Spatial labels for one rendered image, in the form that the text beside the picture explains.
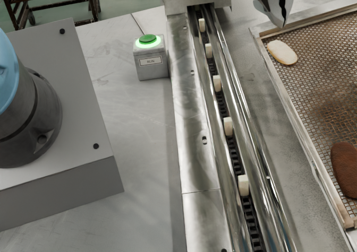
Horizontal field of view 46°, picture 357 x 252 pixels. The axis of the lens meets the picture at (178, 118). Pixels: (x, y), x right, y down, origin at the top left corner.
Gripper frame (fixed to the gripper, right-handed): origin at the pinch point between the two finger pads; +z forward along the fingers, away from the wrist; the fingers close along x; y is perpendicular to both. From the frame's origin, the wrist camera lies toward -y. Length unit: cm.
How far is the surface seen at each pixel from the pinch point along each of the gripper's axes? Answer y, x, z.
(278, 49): 1.1, 1.5, 5.3
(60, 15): 306, -15, 72
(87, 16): 284, -32, 77
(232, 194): -18.5, 29.1, 8.2
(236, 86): 1.8, 12.1, 7.8
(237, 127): -6.9, 19.2, 8.7
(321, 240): -29.5, 24.0, 13.0
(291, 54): -2.5, 1.5, 5.5
